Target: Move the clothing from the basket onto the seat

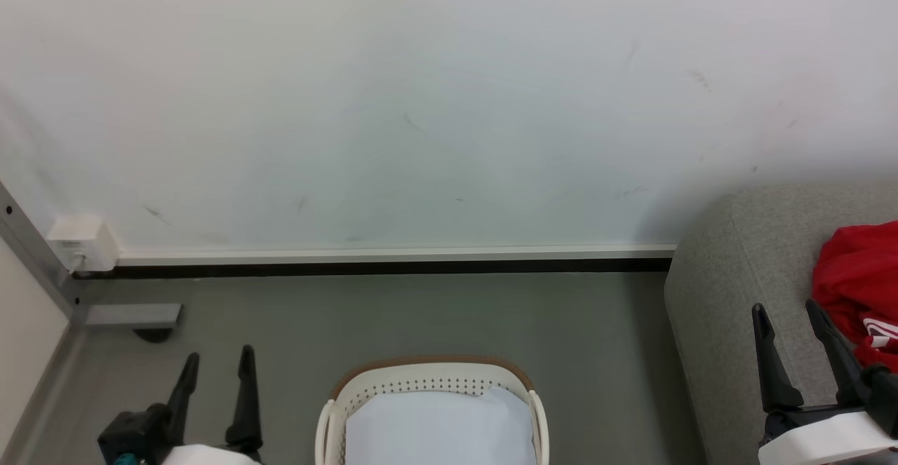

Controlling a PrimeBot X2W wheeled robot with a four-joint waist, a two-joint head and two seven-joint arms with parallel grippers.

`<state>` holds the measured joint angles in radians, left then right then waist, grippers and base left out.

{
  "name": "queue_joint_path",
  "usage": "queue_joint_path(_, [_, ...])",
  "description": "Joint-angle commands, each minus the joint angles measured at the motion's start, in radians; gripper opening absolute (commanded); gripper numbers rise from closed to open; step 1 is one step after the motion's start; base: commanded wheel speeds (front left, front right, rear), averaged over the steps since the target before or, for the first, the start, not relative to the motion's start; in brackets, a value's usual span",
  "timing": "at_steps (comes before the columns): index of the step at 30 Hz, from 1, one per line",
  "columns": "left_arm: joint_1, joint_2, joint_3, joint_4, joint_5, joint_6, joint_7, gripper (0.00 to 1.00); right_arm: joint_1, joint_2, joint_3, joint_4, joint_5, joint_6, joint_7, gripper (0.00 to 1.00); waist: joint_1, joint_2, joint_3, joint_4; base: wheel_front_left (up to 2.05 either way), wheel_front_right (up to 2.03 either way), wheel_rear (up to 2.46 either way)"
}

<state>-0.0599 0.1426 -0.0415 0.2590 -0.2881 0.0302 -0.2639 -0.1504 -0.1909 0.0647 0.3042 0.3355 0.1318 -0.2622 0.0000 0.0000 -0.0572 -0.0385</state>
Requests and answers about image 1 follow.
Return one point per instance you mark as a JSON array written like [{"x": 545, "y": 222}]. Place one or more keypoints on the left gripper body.
[{"x": 140, "y": 433}]

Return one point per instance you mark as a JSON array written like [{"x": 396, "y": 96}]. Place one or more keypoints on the grey metal frame post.
[{"x": 35, "y": 254}]

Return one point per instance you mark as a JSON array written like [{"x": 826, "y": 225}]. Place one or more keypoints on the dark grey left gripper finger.
[
  {"x": 184, "y": 388},
  {"x": 245, "y": 402}
]

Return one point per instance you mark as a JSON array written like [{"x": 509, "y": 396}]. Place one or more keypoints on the black caster foot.
[{"x": 153, "y": 335}]

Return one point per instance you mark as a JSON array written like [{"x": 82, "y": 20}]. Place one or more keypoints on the white wall socket box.
[{"x": 81, "y": 240}]

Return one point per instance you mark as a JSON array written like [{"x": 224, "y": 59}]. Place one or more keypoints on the white flat cloth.
[{"x": 442, "y": 430}]

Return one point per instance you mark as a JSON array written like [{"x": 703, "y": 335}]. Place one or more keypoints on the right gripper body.
[{"x": 835, "y": 437}]

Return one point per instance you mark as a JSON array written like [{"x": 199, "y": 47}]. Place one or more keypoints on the grey fabric sofa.
[{"x": 744, "y": 254}]

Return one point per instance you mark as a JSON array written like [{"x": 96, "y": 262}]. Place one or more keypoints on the grey metal foot plate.
[{"x": 133, "y": 315}]

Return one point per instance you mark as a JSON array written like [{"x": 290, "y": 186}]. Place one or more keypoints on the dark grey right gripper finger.
[
  {"x": 773, "y": 367},
  {"x": 838, "y": 360}
]

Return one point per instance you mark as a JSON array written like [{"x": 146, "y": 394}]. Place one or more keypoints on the white laundry basket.
[{"x": 421, "y": 374}]

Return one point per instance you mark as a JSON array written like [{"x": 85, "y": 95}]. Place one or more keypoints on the white and black baseboard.
[{"x": 393, "y": 258}]

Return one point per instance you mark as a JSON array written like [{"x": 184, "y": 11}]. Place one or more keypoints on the red garment with white stripes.
[{"x": 859, "y": 268}]

